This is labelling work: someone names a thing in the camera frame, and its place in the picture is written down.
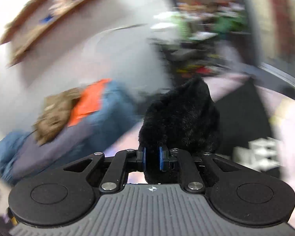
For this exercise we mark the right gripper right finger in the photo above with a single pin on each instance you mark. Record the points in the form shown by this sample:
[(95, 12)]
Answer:
[(181, 162)]

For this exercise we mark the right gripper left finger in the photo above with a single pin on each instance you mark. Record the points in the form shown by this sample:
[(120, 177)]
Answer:
[(123, 163)]

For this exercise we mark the black fuzzy garment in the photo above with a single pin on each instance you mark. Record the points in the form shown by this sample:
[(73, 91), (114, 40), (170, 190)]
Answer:
[(185, 118)]

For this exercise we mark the purple floral bed sheet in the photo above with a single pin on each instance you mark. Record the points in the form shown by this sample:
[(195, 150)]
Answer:
[(128, 141)]

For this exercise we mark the orange cloth on bed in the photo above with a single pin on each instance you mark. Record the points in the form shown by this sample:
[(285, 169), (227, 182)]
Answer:
[(89, 102)]

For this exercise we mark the black folded garment right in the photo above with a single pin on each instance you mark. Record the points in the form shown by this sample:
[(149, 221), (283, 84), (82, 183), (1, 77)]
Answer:
[(247, 136)]

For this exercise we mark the olive brown jacket on bed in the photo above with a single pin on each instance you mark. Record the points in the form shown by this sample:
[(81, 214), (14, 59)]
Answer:
[(55, 115)]

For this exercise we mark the teal bed with grey blanket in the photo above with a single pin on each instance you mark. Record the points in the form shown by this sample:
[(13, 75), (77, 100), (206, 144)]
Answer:
[(21, 156)]

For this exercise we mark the black wire storage rack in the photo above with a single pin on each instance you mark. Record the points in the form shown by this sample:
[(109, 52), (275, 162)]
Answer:
[(203, 37)]

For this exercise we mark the wooden wall shelf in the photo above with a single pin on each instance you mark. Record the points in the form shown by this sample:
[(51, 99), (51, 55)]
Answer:
[(35, 20)]

